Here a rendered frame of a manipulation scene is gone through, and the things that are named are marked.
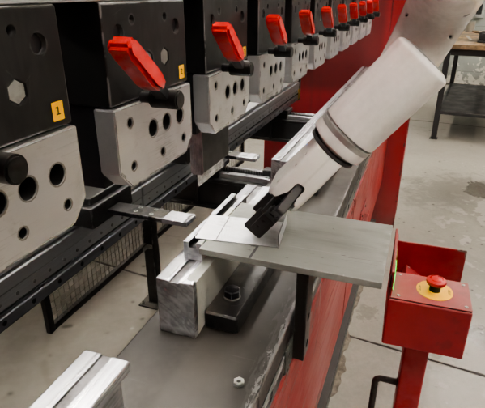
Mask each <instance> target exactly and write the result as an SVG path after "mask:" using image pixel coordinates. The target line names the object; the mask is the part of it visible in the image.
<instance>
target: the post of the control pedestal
mask: <svg viewBox="0 0 485 408"><path fill-rule="evenodd" d="M428 355H429V353H428V352H425V351H417V350H413V349H409V348H405V347H403V348H402V355H401V360H400V364H399V369H398V385H397V387H396V388H395V393H394V402H393V406H392V408H418V406H419V399H420V394H421V390H422V386H423V379H424V375H425V371H426V367H427V362H428Z"/></svg>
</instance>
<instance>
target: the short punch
mask: <svg viewBox="0 0 485 408"><path fill-rule="evenodd" d="M189 146H190V164H191V172H192V173H193V174H194V175H197V187H199V186H200V185H202V184H203V183H204V182H205V181H207V180H208V179H209V178H210V177H211V176H213V175H214V174H215V173H216V172H217V171H218V170H220V169H221V168H222V167H223V166H224V161H223V158H224V157H225V156H227V155H228V154H229V148H228V125H227V126H226V127H224V128H223V129H221V130H220V131H219V132H217V133H215V134H212V133H203V132H200V133H198V134H192V136H191V139H190V141H189Z"/></svg>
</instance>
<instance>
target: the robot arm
mask: <svg viewBox="0 0 485 408"><path fill-rule="evenodd" d="M483 2H484V0H406V2H405V5H404V7H403V9H402V12H401V14H400V16H399V18H398V21H397V23H396V25H395V27H394V29H393V32H392V34H391V36H390V38H389V40H388V42H387V44H386V46H385V48H384V50H383V52H382V54H381V55H380V56H379V58H378V59H377V60H375V61H374V63H373V64H372V65H371V66H370V67H369V68H368V69H367V70H366V71H365V72H364V73H363V74H362V75H361V76H360V77H359V78H358V79H357V80H356V81H355V82H354V83H353V84H352V85H351V86H350V87H349V88H348V89H347V90H346V91H345V93H344V94H343V95H342V96H341V97H340V98H339V99H338V100H337V101H336V102H335V103H334V104H333V105H332V106H331V107H330V108H329V109H328V110H327V111H326V112H325V113H324V114H323V115H322V116H321V117H320V118H319V119H318V120H317V121H316V123H315V125H316V127H315V128H314V129H313V131H312V133H313V138H312V139H311V140H310V141H309V142H307V143H306V144H305V145H304V146H303V147H302V148H301V149H300V150H299V151H298V152H297V153H296V154H295V155H293V156H292V157H291V158H290V159H289V160H288V161H287V162H286V163H285V164H284V165H283V166H282V167H281V168H280V169H279V170H278V171H277V173H276V174H275V176H274V179H273V180H272V182H271V184H270V188H269V191H268V192H267V193H266V194H265V195H264V196H263V197H262V198H261V199H260V200H259V201H258V202H257V203H256V204H255V205H254V207H253V209H254V210H255V211H256V212H255V213H254V214H253V215H252V216H251V217H250V218H249V219H248V220H247V221H246V222H245V227H246V228H247V229H248V230H250V231H251V232H252V233H253V234H254V235H255V236H256V237H257V238H261V237H262V236H263V235H264V234H265V233H266V232H267V231H268V230H269V229H270V228H272V227H273V226H274V225H275V224H276V223H277V221H278V220H279V219H280V218H281V217H282V216H283V215H284V214H285V213H286V212H287V211H288V210H289V211H295V210H297V209H298V208H300V207H301V206H302V205H303V204H304V203H305V202H307V201H308V200H309V199H310V198H311V197H312V196H313V195H314V194H315V193H316V192H317V191H318V190H319V189H320V188H321V187H322V186H323V185H324V184H325V183H326V182H327V181H328V180H329V179H330V178H331V177H332V176H333V175H334V174H335V173H336V172H337V171H338V170H339V169H340V168H341V167H342V166H343V167H344V168H351V167H352V166H353V165H359V164H360V163H361V162H362V161H363V160H364V159H366V158H367V157H368V156H369V155H370V154H371V153H372V152H373V151H374V150H376V149H377V148H378V147H379V146H380V145H381V144H382V143H383V142H384V141H385V140H386V139H387V138H388V137H389V136H390V135H391V134H392V133H393V132H394V131H396V130H397V129H398V128H399V127H400V126H401V125H402V124H403V123H404V122H406V121H407V120H408V119H409V118H410V117H411V116H412V115H413V114H414V113H416V112H417V111H418V110H419V109H420V108H421V107H422V106H423V105H424V104H426V103H427V102H428V101H429V100H430V99H431V98H432V97H433V96H434V95H435V94H436V93H437V92H438V91H439V90H440V89H441V88H442V87H443V86H444V85H445V84H446V79H445V76H444V75H443V73H442V72H441V71H440V69H439V68H438V67H439V66H440V64H441V63H442V62H443V60H444V59H445V57H446V55H447V54H448V53H449V51H450V49H451V48H452V47H453V45H454V44H455V42H456V41H457V39H458V38H459V36H460V35H461V34H462V32H463V31H464V30H465V28H466V26H467V25H468V23H469V22H470V21H471V20H472V18H473V17H474V15H475V13H476V12H477V11H478V9H479V8H480V7H481V5H482V4H483Z"/></svg>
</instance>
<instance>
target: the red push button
mask: <svg viewBox="0 0 485 408"><path fill-rule="evenodd" d="M426 281H427V284H428V285H429V286H430V287H429V291H431V292H433V293H440V289H441V288H443V287H445V286H446V285H447V282H446V280H445V279H444V278H442V277H441V276H439V275H429V276H427V278H426Z"/></svg>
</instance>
